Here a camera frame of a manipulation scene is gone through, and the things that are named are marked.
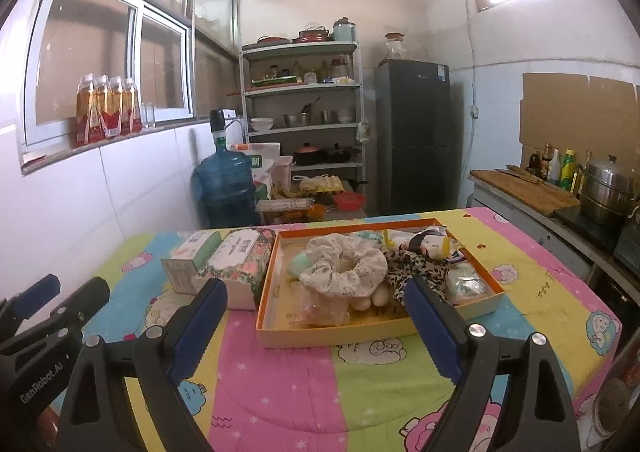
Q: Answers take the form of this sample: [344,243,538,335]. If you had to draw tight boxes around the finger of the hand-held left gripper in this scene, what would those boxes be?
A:
[0,273,62,324]
[27,277,112,349]

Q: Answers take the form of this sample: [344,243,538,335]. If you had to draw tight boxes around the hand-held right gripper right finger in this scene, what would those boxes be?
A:
[404,276,583,452]

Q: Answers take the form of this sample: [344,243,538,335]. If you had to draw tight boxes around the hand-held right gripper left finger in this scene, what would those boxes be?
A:
[52,277,228,452]

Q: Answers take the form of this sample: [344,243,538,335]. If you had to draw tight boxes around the clear plastic bag packet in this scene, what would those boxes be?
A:
[445,269,493,305]

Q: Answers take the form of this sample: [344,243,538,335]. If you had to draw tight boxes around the leopard print cloth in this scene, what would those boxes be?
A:
[385,252,451,305]

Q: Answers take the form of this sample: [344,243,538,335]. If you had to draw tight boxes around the beige teddy bear pink dress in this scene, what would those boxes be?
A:
[350,285,391,310]

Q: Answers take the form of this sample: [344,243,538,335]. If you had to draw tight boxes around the orange cardboard box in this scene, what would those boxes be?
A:
[255,217,505,348]

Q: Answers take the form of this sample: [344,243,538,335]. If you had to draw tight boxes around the large floral scrunchie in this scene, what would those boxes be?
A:
[299,235,390,300]

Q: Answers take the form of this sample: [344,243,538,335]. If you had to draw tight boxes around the clear plastic bag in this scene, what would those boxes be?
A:
[297,285,353,328]

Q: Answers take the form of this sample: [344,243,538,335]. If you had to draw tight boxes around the green puff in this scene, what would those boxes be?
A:
[287,252,313,278]

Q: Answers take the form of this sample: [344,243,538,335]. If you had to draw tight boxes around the green white tissue box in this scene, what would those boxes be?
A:
[160,231,223,294]

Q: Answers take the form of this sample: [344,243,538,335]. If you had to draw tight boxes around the dark floral tissue pack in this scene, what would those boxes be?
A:
[192,227,276,310]

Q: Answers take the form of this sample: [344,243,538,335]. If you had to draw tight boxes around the blue water jug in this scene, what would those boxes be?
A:
[194,145,261,228]

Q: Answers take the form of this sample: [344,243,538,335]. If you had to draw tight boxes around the red plastic basin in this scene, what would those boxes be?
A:
[334,192,365,211]

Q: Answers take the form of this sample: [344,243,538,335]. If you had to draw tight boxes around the packets of noodles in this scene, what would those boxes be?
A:
[255,198,316,213]

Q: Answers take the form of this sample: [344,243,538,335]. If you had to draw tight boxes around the wooden cutting board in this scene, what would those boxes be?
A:
[470,169,581,217]

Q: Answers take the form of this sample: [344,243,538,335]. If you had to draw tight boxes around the pale plastic container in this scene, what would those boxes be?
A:
[272,155,293,193]

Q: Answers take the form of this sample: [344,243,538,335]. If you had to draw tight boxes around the black induction cooker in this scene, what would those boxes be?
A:
[555,205,626,250]

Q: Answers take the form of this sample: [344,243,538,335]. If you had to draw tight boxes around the white sack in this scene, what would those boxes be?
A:
[230,142,281,180]

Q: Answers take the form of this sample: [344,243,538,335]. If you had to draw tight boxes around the dark grey refrigerator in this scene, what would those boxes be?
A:
[374,59,453,215]

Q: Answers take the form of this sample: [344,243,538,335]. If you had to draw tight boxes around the black frying pan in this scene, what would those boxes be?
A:
[322,143,363,164]

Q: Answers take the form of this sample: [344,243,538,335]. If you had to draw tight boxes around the row of sauce bottles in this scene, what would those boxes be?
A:
[527,142,593,195]

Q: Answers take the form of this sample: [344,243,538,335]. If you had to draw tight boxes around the black water pump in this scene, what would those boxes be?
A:
[208,109,229,148]

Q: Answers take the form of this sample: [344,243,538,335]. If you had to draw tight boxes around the black pot red lid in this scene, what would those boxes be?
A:
[292,142,323,165]

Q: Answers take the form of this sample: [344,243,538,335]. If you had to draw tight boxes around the steel steamer pot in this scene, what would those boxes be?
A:
[577,155,640,225]

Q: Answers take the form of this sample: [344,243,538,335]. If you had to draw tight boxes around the grey metal shelf rack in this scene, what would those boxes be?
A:
[240,40,368,213]

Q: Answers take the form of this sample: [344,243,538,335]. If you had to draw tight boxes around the sliding window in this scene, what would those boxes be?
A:
[22,0,238,148]

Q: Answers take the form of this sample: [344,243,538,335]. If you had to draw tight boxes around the brown cardboard sheet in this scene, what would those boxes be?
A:
[517,72,640,165]

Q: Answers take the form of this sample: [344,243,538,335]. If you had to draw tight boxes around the glass jar red lid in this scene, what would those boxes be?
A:
[384,32,408,60]

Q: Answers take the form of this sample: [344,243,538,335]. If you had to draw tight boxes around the teal canister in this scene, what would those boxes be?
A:
[332,18,357,42]

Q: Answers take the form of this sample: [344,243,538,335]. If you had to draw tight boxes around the red pot with glass lid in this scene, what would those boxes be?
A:
[292,27,333,43]

